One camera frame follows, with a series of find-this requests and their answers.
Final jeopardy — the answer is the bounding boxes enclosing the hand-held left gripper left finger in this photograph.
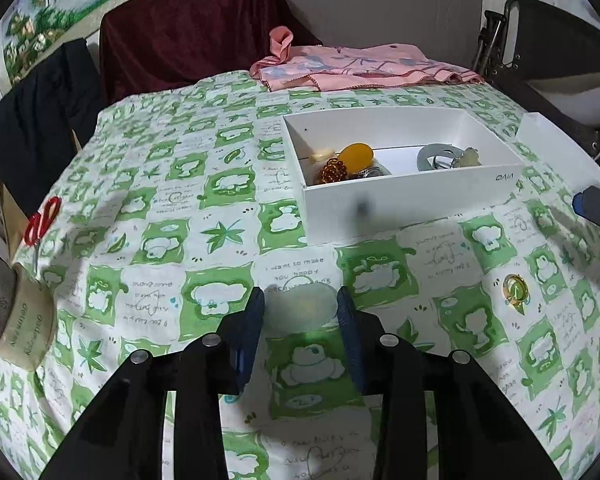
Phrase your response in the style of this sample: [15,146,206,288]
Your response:
[40,287,266,480]

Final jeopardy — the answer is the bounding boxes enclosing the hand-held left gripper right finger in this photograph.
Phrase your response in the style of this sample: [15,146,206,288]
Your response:
[336,287,563,480]

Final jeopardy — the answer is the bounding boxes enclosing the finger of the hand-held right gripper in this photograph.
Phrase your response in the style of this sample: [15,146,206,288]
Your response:
[572,186,600,236]

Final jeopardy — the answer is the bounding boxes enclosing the gold ring with green stone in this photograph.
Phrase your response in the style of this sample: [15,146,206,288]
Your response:
[501,274,530,307]

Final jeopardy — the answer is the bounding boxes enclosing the green stone chain bracelet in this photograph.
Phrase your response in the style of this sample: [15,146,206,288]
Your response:
[450,146,483,168]

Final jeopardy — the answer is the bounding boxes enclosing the white cardboard box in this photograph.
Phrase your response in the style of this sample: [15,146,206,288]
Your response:
[282,107,527,248]

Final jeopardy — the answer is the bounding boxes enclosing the patterned silver ring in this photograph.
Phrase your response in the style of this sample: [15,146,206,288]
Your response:
[357,165,393,181]

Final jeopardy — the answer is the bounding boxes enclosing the amber bead cluster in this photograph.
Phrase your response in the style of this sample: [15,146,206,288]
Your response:
[317,157,352,186]

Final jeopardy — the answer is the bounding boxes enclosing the amber oval pendant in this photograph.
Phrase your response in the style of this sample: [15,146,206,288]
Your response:
[339,143,378,170]

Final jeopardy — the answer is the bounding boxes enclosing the white cardboard box lid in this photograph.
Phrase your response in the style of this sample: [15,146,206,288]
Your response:
[515,112,600,196]

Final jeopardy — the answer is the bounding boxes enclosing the green patterned tablecloth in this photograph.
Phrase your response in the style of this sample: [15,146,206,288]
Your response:
[0,70,600,480]

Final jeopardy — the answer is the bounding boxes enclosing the black folding chair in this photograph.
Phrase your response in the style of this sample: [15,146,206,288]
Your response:
[472,0,600,161]

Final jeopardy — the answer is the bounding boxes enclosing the pink floral cloth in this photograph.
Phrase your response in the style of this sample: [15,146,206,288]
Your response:
[250,27,486,92]

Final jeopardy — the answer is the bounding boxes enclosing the black garment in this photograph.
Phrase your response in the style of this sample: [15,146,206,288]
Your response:
[0,39,108,201]

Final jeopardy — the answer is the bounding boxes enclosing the dark red velvet chair cover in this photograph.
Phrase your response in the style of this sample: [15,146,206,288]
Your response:
[99,0,323,103]

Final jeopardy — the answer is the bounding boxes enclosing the red handled scissors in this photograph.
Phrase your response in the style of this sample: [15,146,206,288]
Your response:
[24,196,63,247]

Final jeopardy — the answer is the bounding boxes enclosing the landscape wall poster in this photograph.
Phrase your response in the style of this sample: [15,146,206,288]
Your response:
[0,0,191,86]

